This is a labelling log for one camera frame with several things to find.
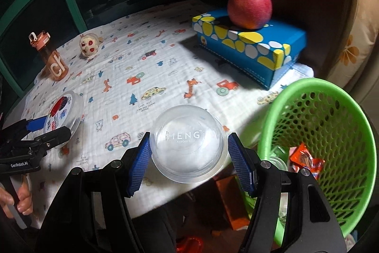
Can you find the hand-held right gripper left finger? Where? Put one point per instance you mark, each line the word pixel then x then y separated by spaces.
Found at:
pixel 139 164

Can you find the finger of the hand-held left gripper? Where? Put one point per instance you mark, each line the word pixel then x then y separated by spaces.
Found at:
pixel 35 125
pixel 54 136

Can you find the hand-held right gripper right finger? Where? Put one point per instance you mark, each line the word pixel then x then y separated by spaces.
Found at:
pixel 241 164

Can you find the clear plastic dome lid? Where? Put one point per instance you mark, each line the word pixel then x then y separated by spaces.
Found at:
pixel 186 152

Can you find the orange snack packet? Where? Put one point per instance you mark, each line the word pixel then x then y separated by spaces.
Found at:
pixel 305 159

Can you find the green plastic mesh basket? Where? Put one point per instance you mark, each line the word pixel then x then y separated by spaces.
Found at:
pixel 314 82

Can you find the person's left hand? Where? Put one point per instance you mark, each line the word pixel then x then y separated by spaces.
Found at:
pixel 25 196

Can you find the orange cardboard box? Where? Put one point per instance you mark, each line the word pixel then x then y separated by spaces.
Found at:
pixel 231 202

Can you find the orange water bottle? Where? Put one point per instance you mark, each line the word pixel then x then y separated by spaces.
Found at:
pixel 56 66

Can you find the white printed blanket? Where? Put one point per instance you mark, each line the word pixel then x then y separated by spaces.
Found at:
pixel 148 69

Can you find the red plastic object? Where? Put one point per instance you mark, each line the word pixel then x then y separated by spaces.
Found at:
pixel 191 245

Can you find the small cream plush toy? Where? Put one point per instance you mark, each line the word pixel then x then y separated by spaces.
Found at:
pixel 88 44

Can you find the blue spotted tissue box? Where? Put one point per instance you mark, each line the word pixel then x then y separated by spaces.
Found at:
pixel 284 36

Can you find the red apple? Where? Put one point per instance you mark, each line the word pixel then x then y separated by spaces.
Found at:
pixel 250 7

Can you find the floral pillow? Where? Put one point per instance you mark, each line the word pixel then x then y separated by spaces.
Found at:
pixel 355 33

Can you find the green window frame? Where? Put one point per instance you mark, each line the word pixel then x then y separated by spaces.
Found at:
pixel 71 4

